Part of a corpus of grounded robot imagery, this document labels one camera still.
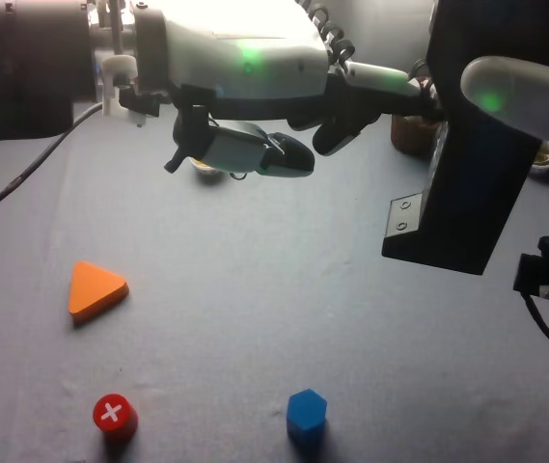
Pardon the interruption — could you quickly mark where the black retro mobile phone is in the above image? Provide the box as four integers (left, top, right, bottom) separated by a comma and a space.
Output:
380, 0, 544, 277

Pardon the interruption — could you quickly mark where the toy cupcake with white cream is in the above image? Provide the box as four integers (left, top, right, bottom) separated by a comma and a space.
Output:
389, 113, 443, 157

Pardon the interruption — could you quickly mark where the small white coffee cup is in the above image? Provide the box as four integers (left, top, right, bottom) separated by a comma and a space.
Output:
188, 156, 230, 185

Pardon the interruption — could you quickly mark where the blue hexagon block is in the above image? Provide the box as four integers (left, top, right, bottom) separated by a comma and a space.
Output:
285, 388, 329, 442

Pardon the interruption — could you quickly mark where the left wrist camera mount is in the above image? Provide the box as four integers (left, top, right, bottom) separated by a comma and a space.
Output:
100, 53, 162, 128

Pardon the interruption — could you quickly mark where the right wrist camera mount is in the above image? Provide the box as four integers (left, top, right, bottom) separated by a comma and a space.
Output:
512, 234, 549, 309

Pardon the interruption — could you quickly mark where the orange triangle block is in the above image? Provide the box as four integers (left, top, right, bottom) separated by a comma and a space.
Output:
67, 260, 131, 326

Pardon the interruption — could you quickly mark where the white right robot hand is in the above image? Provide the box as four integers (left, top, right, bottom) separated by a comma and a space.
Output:
460, 54, 549, 161

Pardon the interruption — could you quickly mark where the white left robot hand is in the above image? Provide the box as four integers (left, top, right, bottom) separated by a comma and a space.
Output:
162, 0, 447, 180

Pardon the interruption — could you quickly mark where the grey table cloth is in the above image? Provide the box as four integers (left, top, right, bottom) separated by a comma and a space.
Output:
0, 95, 549, 463

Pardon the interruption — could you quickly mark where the red cylinder block white cross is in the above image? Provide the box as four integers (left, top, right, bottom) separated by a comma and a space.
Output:
91, 392, 140, 442

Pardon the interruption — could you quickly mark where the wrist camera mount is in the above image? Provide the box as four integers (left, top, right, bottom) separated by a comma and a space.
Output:
100, 53, 162, 128
512, 234, 549, 309

